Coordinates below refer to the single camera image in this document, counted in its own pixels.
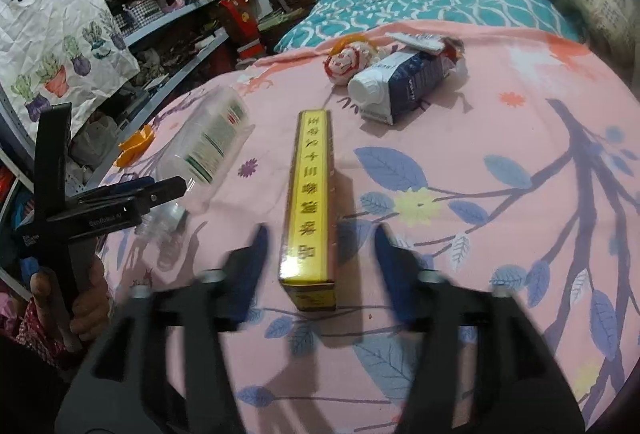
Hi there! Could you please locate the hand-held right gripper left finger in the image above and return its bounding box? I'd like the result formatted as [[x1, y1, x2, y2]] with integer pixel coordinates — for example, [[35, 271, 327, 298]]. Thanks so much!
[[55, 223, 271, 434]]

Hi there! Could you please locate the person's left hand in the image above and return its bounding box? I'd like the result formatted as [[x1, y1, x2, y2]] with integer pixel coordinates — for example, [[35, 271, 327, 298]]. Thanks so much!
[[29, 259, 110, 345]]

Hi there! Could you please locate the person's left forearm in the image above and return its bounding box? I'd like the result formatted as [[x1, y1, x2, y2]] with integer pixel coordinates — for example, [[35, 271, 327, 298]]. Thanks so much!
[[0, 299, 71, 395]]

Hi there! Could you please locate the orange plastic piece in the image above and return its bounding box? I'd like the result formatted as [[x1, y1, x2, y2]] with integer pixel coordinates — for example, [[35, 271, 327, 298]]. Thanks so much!
[[118, 124, 153, 165]]

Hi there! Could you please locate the crumpled red white wrapper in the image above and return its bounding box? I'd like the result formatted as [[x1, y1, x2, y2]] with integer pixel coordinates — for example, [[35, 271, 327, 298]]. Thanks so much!
[[324, 34, 386, 88]]

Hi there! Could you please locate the dark blue white carton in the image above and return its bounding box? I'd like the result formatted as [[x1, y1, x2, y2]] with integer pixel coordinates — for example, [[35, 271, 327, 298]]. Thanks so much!
[[347, 50, 453, 126]]

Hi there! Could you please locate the long yellow box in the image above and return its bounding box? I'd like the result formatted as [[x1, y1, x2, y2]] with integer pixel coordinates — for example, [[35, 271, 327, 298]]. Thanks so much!
[[277, 109, 338, 312]]

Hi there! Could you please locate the clear bottle green label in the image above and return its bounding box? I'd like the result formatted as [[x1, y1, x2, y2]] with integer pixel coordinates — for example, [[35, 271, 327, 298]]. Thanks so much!
[[145, 87, 256, 240]]

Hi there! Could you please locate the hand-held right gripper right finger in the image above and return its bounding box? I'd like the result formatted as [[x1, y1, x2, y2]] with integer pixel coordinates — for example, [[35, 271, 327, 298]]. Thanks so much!
[[374, 223, 586, 434]]

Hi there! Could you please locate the grey metal shelf rack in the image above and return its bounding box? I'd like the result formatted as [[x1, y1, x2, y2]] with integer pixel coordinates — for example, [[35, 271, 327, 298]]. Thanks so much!
[[0, 0, 261, 195]]

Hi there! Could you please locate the pink leaf-print blanket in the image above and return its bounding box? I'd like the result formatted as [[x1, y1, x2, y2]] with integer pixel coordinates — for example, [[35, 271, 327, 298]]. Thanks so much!
[[97, 19, 640, 434]]

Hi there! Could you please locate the white plastic packet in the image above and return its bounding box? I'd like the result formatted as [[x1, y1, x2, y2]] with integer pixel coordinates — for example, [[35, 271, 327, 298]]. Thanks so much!
[[387, 32, 446, 54]]

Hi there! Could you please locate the white plant-print cloth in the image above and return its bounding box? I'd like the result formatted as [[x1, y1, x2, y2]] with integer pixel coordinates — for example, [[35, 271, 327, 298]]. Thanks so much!
[[0, 0, 141, 135]]

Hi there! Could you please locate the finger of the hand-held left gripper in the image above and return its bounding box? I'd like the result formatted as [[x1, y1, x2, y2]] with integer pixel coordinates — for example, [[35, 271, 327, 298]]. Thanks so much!
[[97, 177, 156, 201], [131, 177, 187, 215]]

